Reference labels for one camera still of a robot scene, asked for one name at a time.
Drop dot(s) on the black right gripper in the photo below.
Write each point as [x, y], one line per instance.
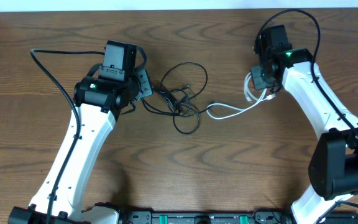
[258, 81]

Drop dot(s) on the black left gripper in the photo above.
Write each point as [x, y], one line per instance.
[146, 83]

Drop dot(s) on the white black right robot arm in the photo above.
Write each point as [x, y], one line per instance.
[333, 168]

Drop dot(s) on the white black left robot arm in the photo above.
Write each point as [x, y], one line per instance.
[95, 107]

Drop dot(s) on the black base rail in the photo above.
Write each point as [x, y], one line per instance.
[260, 215]

